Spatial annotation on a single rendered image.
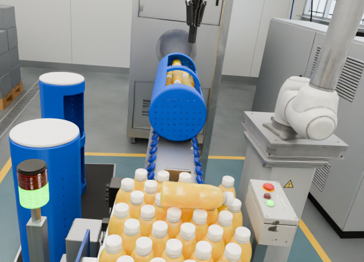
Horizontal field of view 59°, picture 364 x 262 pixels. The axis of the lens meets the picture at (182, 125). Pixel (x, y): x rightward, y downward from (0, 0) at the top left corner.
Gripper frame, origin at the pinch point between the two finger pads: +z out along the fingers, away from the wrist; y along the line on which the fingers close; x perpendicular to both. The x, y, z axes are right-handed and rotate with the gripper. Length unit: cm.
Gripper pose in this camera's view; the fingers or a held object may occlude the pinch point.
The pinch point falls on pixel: (192, 34)
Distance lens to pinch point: 141.6
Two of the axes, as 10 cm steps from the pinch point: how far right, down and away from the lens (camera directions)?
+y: -5.9, 2.7, -7.7
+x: 8.0, 3.2, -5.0
